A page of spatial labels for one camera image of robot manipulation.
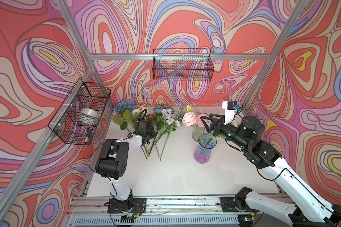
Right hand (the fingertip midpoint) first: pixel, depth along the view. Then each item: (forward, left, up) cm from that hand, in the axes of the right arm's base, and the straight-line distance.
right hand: (205, 119), depth 62 cm
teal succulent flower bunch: (+28, +17, -24) cm, 41 cm away
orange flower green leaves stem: (+29, +50, -32) cm, 66 cm away
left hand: (+19, +27, -33) cm, 46 cm away
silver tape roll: (+8, +57, -3) cm, 58 cm away
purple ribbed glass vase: (0, -4, -20) cm, 21 cm away
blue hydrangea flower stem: (+40, +52, -27) cm, 71 cm away
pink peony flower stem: (+3, +7, -3) cm, 8 cm away
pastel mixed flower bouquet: (+20, +18, -23) cm, 36 cm away
